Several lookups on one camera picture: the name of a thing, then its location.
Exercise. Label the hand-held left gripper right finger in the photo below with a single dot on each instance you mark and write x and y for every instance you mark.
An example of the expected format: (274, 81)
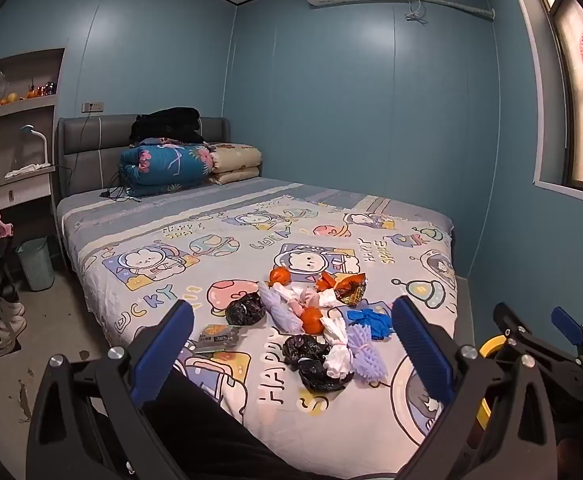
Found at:
(424, 350)

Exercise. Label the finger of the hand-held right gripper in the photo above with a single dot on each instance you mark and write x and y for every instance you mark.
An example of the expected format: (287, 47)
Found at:
(510, 325)
(567, 322)

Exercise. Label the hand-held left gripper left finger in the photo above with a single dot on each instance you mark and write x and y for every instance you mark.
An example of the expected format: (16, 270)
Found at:
(161, 355)

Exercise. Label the yellow rimmed trash bin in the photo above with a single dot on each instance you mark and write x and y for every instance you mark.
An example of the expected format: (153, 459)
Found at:
(491, 347)

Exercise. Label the blue rubber glove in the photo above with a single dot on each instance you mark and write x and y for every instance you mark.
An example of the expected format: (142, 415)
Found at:
(371, 322)

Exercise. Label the black plastic bag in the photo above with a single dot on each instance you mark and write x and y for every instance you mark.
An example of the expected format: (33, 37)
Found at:
(244, 310)
(321, 377)
(304, 347)

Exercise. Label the knotted pink cloth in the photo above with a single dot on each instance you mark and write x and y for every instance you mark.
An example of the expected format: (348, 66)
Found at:
(306, 302)

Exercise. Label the white tissue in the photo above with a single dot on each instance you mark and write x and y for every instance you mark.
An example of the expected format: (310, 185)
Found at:
(294, 294)

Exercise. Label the small flat grey packet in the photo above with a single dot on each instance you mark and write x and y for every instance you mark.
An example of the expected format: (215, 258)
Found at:
(216, 337)

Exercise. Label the person's dark pants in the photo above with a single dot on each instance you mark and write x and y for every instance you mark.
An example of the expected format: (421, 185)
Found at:
(196, 435)

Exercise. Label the shiny foil snack wrapper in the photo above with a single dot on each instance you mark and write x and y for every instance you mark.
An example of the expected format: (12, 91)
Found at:
(350, 290)

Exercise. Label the orange mandarin near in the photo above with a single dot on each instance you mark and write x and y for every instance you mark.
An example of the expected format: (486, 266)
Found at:
(313, 321)

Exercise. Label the small orange wrapper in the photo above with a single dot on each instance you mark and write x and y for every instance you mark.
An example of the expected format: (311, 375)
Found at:
(327, 281)

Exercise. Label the bed with cartoon sheet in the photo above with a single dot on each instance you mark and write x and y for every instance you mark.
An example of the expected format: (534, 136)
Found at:
(171, 230)

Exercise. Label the purple foam fruit net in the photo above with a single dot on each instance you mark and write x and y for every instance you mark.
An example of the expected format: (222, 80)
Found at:
(279, 310)

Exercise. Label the orange mandarin peel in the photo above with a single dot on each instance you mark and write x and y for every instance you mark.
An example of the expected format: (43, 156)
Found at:
(280, 277)

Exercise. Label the pale green waste basket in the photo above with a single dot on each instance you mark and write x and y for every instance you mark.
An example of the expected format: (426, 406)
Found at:
(35, 265)

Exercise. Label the pair of white shoes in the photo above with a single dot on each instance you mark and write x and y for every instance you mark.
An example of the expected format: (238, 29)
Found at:
(9, 322)

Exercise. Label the folded blue floral quilt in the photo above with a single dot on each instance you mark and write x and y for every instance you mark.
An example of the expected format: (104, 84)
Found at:
(166, 167)

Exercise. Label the white cloth on shelf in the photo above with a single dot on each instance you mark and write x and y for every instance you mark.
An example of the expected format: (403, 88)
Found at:
(21, 170)

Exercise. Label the pile of black clothes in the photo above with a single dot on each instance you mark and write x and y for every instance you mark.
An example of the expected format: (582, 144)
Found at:
(169, 122)

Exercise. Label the white desk lamp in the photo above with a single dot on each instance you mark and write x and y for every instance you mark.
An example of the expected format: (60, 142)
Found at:
(44, 147)

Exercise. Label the oranges on shelf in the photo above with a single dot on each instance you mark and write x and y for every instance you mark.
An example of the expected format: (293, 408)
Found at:
(9, 98)

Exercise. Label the wrapped air conditioner pipe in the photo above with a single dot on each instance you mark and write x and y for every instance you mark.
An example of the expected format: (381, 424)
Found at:
(459, 6)

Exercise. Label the wall socket plate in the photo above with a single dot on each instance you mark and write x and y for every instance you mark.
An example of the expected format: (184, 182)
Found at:
(92, 106)

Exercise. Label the grey wall shelf unit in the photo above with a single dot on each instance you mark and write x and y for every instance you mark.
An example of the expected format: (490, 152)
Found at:
(21, 125)

